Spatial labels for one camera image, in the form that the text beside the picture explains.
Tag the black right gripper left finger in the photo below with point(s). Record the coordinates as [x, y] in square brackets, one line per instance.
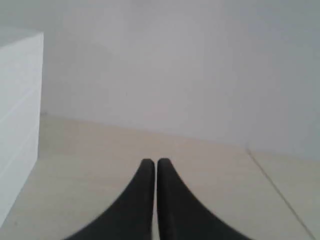
[130, 216]

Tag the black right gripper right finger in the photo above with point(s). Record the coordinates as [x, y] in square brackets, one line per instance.
[181, 216]

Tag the white plastic drawer cabinet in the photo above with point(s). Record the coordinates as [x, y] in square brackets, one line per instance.
[21, 69]

